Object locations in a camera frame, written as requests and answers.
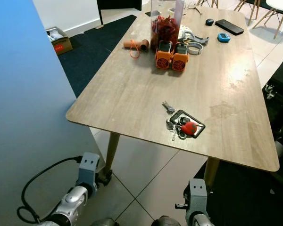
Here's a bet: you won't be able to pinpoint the orange tube with rubber band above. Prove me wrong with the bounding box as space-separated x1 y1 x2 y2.
123 39 149 59

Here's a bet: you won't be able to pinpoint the black phone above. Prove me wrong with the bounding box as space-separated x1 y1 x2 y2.
215 19 245 36

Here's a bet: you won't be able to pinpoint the blue partition panel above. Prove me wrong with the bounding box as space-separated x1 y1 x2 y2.
0 0 90 226

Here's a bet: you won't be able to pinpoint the key bunch with red charm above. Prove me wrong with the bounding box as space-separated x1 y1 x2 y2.
162 100 206 141

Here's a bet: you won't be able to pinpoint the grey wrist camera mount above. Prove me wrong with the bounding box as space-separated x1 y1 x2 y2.
189 178 209 213
76 152 100 194

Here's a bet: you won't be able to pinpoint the open cardboard box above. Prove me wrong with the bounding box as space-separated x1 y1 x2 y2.
46 26 74 56

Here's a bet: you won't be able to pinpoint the grey robot right leg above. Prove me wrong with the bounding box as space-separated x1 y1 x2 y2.
150 216 182 226

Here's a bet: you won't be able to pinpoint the small blue gadget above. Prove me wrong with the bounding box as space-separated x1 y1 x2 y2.
217 32 231 43

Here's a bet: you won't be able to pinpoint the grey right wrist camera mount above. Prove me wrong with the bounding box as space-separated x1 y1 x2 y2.
189 178 209 213

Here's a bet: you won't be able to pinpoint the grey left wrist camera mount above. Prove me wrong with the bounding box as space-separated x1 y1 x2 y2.
76 152 100 194

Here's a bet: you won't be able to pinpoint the black equipment case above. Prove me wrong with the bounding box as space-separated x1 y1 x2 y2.
262 61 283 142

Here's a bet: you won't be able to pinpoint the clear jar of red chillies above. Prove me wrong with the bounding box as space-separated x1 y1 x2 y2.
150 0 185 52

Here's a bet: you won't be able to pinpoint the black door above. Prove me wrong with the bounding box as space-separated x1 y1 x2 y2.
97 0 142 24

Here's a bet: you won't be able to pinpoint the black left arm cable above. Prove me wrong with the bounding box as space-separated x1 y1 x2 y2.
21 155 83 224

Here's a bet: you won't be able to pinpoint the black floor mat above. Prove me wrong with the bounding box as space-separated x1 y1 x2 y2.
184 160 283 226
61 14 137 97

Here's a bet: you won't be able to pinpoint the white chair wooden legs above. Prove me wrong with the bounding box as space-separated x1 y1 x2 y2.
236 0 262 12
252 0 283 40

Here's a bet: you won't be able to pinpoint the wooden table leg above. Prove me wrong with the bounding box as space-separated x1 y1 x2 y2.
104 132 121 174
203 157 221 189

